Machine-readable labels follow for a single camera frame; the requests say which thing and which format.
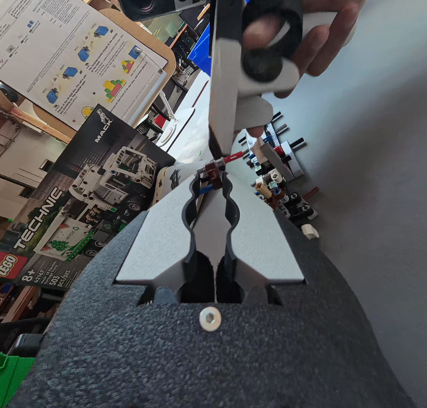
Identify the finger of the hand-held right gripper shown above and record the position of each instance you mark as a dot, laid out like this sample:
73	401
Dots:
225	91

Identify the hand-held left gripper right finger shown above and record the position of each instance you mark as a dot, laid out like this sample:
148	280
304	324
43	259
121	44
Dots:
267	247

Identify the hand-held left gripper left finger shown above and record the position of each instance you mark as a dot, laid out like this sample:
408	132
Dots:
156	247

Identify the black lego truck chassis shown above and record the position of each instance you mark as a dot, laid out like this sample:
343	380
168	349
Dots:
283	167

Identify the red brown lego axle assembly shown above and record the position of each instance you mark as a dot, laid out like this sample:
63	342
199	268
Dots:
215	174

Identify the dark lego set box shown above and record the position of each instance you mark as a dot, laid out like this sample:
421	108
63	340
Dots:
83	181

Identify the blue plastic bin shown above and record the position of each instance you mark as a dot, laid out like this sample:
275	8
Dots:
200	47

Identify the white stand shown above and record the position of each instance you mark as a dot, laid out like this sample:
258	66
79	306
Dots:
180	127

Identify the dark grey power adapter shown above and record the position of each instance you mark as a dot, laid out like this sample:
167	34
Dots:
28	344

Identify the wooden board with instruction sheet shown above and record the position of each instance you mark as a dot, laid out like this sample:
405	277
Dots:
66	47

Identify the green plastic bin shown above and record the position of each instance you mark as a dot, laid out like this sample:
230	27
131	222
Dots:
13	381

